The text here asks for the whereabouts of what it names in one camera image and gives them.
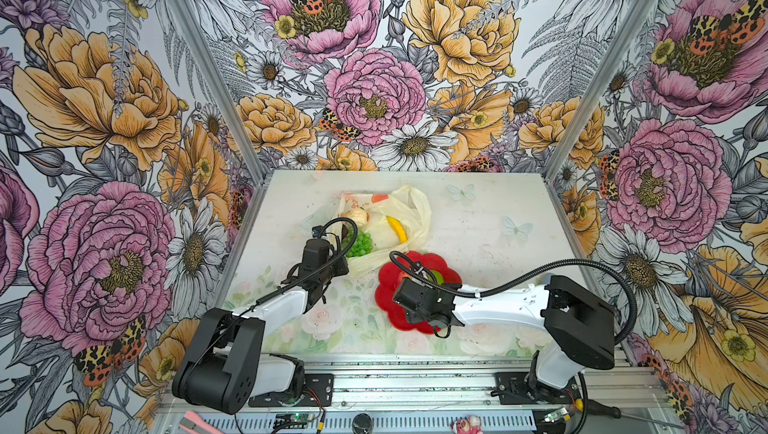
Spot yellow fake banana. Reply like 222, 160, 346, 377
386, 216, 408, 244

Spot green fake lime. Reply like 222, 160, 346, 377
431, 270, 444, 285

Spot pink tool handle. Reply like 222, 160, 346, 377
178, 410, 223, 434

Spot green circuit board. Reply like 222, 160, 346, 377
272, 413, 317, 430

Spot black-handled screwdriver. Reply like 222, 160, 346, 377
582, 402, 662, 425

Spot black corrugated cable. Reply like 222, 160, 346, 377
388, 250, 638, 434

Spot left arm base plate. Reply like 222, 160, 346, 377
247, 373, 335, 408

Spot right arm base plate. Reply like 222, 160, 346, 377
490, 371, 579, 405

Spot aluminium rail frame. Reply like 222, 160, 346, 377
152, 349, 667, 434

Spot red fake fruit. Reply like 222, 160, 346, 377
396, 272, 410, 285

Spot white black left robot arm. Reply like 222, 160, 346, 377
171, 238, 348, 414

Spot beige fake garlic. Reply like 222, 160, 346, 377
344, 207, 370, 227

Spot red flower-shaped plate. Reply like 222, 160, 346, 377
374, 250, 463, 336

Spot black round knob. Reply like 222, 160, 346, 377
351, 413, 374, 434

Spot small pink white toy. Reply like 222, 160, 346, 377
451, 415, 483, 434

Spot green fake grapes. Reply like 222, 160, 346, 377
343, 231, 375, 258

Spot translucent cream plastic bag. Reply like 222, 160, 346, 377
334, 185, 432, 276

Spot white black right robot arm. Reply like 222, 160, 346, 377
392, 274, 618, 404

